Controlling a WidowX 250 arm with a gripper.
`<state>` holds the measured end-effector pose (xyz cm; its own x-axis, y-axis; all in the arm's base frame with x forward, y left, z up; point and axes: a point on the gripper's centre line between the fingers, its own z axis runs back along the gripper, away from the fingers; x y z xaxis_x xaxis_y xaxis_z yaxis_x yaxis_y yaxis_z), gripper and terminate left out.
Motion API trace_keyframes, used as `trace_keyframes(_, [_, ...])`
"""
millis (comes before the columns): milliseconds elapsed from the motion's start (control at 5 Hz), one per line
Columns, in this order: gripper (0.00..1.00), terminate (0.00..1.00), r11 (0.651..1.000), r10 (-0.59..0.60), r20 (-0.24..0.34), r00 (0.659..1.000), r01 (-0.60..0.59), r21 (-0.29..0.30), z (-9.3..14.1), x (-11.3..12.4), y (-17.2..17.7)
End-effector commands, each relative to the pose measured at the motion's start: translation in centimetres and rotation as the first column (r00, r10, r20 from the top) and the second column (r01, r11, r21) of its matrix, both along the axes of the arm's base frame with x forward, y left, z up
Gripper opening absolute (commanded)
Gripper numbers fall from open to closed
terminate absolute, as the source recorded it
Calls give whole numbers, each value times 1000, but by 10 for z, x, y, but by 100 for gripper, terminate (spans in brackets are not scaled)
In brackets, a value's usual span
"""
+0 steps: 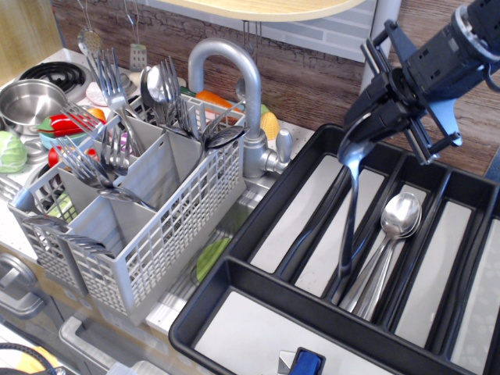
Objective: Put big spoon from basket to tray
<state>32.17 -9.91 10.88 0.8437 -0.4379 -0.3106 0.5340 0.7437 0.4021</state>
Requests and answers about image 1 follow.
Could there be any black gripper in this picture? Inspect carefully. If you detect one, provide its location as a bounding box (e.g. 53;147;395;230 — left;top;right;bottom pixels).
343;20;462;164

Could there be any big steel spoon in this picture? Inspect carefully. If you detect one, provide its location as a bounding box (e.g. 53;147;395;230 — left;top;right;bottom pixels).
337;112;374;280

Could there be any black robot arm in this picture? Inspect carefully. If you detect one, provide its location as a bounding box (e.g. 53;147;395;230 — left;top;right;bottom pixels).
342;1;499;164

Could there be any steel spoon in tray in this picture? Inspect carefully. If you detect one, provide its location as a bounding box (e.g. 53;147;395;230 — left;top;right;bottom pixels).
339;192;422;320

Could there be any black cutlery tray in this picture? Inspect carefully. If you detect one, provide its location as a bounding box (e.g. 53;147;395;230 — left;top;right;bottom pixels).
169;124;499;374

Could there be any steel spoon back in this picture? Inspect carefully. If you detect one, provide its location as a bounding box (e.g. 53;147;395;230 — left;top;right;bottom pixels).
140;66;169;125

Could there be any grey plastic cutlery basket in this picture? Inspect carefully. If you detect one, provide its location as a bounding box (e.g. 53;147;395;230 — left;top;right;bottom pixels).
9;119;245;325

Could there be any yellow toy corn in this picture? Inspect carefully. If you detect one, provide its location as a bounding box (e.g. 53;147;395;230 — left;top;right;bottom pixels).
260;112;280;140

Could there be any silver toy faucet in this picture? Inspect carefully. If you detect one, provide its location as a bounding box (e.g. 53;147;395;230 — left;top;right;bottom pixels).
188;37;293;178

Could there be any round wooden shelf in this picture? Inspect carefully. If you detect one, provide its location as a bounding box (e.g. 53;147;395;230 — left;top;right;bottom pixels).
162;0;362;22

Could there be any orange toy carrot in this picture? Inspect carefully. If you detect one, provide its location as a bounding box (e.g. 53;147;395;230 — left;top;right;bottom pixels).
195;90;232;109

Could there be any steel forks back cluster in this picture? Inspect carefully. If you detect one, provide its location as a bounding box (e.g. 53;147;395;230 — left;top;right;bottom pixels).
159;56;200;140

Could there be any green toy plate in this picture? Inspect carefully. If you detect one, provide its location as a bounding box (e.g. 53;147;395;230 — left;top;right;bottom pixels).
195;237;231;282

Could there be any hanging steel spatula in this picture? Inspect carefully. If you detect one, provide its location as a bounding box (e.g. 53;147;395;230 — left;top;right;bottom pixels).
123;1;148;72

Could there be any blue object bottom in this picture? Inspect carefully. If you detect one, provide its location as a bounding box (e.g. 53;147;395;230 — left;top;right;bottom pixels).
277;347;326;375

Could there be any steel fork tall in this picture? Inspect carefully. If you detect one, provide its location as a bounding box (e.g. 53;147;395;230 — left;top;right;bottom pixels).
87;48;144;157

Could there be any steel fork left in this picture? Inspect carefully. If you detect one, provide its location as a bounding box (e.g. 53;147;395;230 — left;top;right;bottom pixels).
61;102;105;139

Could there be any hanging steel skimmer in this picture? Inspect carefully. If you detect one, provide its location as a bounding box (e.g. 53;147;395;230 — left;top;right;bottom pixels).
77;0;102;56

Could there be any black stove burner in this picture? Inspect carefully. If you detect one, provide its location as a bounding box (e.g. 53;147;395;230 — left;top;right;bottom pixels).
20;62;87;93

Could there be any steel fork front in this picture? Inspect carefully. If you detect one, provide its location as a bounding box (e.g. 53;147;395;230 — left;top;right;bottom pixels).
51;137;113;189

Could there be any red toy pepper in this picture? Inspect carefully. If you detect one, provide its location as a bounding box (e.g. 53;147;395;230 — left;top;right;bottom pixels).
41;114;84;137

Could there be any steel pot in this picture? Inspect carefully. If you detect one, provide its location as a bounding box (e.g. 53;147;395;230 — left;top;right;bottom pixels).
1;79;68;136

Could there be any green toy cabbage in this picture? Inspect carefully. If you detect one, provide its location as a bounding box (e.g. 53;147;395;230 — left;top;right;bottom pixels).
1;130;27;173

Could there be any grey vertical post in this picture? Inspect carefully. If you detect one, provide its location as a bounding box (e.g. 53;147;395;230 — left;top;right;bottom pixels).
359;0;402;95

